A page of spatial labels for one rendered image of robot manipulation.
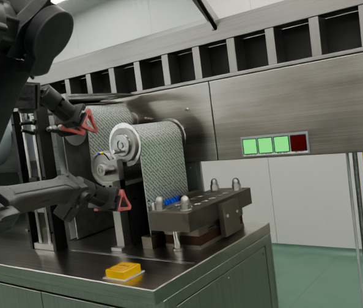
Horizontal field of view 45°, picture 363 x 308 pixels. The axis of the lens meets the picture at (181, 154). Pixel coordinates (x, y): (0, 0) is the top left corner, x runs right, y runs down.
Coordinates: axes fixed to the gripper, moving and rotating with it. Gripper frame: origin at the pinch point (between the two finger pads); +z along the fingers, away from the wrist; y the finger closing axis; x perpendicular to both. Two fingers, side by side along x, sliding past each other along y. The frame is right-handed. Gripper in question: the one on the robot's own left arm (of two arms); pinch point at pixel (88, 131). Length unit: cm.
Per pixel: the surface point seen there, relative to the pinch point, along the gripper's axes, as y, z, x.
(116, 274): 17.4, 15.1, -39.1
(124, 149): 3.1, 13.7, 1.7
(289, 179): -57, 255, 131
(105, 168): -0.4, 12.0, -6.7
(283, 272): -48, 257, 45
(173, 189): 7.4, 38.1, -0.3
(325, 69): 61, 29, 36
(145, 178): 7.4, 23.0, -4.2
